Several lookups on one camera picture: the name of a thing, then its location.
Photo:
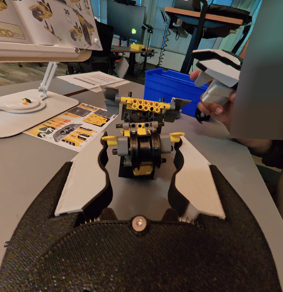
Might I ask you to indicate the printed paper sheet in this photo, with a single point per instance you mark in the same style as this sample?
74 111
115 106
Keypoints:
91 79

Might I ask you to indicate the white hanging sheet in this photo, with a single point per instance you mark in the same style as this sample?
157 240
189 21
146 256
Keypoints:
122 67

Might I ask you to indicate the wooden top standing desk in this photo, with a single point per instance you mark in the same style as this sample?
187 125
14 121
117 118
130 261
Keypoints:
223 20

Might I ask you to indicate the person's right forearm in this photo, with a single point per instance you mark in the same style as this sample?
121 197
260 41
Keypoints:
258 143

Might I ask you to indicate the orange grey sticker sheet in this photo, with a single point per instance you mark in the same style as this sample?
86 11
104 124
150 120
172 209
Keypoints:
70 127

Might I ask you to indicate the dark office desk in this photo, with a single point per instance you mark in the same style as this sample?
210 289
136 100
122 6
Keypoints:
123 49

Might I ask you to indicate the yellow black brick toy vehicle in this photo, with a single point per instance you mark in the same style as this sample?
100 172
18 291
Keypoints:
145 150

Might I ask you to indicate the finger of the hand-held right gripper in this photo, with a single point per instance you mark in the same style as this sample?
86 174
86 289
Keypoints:
221 71
226 57

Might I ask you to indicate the open building instruction booklet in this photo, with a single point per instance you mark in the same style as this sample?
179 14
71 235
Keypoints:
41 22

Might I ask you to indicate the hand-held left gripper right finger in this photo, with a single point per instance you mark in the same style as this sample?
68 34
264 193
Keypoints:
196 182

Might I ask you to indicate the black office chair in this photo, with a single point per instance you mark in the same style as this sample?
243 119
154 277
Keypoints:
102 45

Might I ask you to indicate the small yellow box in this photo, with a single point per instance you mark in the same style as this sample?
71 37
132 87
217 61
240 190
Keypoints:
136 46

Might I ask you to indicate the black computer monitor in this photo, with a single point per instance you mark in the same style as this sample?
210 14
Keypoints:
125 20

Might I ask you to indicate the person's right hand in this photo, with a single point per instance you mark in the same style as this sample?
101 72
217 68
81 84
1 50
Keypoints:
221 114

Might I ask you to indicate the white book stand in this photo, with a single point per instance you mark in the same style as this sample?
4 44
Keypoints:
59 102

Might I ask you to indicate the blue plastic bin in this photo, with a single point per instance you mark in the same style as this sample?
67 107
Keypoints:
164 86

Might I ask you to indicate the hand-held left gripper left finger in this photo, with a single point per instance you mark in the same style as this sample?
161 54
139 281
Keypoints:
86 178

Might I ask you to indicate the small camera on tripod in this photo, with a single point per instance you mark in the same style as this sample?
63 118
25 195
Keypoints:
148 29

